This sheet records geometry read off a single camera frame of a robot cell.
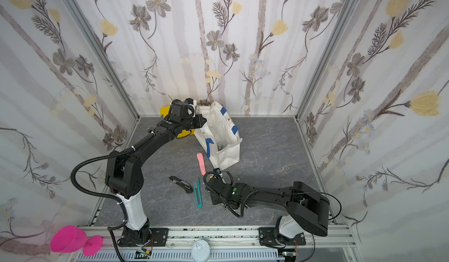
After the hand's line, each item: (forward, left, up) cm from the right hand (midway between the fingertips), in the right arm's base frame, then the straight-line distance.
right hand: (214, 191), depth 82 cm
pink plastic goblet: (-21, +48, +12) cm, 54 cm away
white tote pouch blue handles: (+36, 0, -6) cm, 36 cm away
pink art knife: (+21, +10, -6) cm, 24 cm away
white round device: (-24, +3, +2) cm, 24 cm away
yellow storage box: (+50, +36, 0) cm, 62 cm away
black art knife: (+5, +17, -5) cm, 18 cm away
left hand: (+33, +5, +16) cm, 37 cm away
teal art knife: (+1, +9, -5) cm, 10 cm away
